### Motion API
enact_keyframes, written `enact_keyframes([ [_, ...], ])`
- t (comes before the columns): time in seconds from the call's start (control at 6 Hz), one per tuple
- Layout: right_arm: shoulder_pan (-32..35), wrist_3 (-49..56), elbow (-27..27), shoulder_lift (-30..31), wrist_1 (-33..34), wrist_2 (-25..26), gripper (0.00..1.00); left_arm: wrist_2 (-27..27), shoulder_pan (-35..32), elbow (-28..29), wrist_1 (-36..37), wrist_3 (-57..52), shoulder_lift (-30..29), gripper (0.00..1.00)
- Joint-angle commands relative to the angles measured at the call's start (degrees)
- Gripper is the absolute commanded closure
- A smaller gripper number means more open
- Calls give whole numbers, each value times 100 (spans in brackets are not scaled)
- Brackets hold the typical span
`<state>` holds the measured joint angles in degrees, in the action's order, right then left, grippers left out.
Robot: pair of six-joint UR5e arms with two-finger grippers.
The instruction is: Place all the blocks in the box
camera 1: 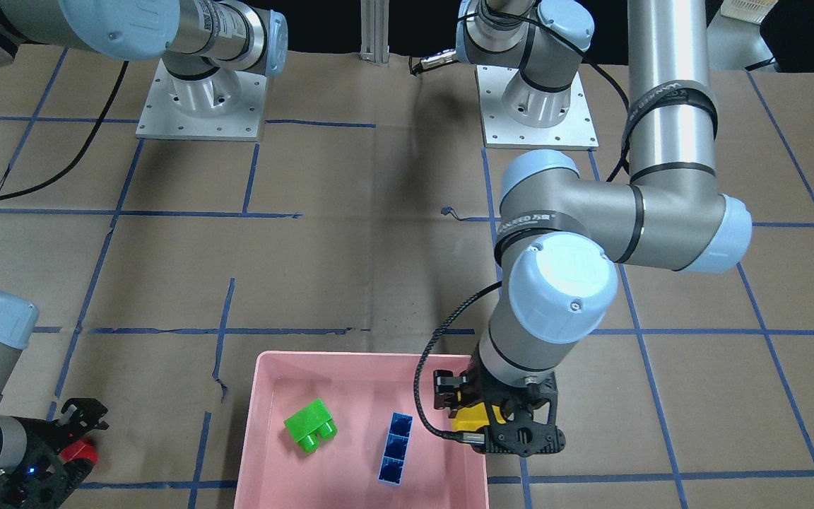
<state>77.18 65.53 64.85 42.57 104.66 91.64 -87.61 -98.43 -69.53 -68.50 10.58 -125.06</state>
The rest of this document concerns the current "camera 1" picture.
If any aluminium frame post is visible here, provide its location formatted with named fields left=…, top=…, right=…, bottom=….
left=359, top=0, right=390, bottom=66

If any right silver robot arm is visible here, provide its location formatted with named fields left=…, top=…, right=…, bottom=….
left=0, top=1, right=288, bottom=508

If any yellow toy block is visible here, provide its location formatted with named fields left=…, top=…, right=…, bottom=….
left=449, top=402, right=490, bottom=433

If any pink plastic box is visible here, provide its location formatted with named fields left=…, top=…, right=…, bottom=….
left=235, top=351, right=489, bottom=508

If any red toy block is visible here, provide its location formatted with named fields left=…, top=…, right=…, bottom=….
left=59, top=438, right=99, bottom=466

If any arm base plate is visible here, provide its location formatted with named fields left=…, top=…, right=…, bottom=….
left=476, top=66, right=600, bottom=151
left=136, top=62, right=269, bottom=142

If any blue toy block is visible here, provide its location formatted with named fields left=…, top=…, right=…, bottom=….
left=377, top=412, right=413, bottom=486

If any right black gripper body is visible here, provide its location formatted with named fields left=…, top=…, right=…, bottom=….
left=0, top=397, right=109, bottom=508

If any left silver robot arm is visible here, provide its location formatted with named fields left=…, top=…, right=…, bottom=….
left=413, top=1, right=753, bottom=457

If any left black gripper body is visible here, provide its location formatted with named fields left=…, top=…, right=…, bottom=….
left=432, top=366, right=566, bottom=457

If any green toy block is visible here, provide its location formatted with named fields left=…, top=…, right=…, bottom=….
left=283, top=397, right=338, bottom=455

